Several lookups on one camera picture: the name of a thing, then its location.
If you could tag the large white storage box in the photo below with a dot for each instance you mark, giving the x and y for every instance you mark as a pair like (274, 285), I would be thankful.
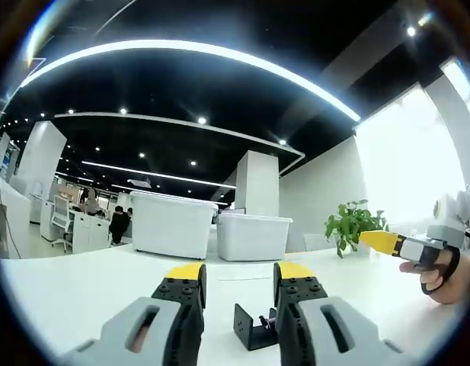
(170, 225)

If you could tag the white office chair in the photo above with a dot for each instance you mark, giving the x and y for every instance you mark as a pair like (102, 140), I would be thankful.
(61, 217)

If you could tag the white office workstation desk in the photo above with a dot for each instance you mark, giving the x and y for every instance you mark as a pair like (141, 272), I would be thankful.
(88, 228)

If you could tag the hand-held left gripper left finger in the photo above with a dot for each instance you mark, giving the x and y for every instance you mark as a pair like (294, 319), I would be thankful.
(143, 316)

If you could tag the person's right hand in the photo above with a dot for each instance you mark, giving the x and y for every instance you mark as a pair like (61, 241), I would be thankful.
(465, 278)

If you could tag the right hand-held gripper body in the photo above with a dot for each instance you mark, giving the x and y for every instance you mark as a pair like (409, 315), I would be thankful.
(448, 221)

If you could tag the black fixed fixture clamp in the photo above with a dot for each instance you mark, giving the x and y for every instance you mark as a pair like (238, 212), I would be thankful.
(243, 324)

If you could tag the green potted plant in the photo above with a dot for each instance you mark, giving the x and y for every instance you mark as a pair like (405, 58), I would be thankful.
(349, 221)

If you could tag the small white storage box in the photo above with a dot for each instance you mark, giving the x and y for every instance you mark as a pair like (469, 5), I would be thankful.
(251, 238)

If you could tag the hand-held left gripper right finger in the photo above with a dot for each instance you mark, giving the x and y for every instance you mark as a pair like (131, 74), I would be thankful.
(314, 324)

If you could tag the curved ceiling light strip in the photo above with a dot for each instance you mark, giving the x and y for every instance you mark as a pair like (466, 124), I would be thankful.
(189, 47)

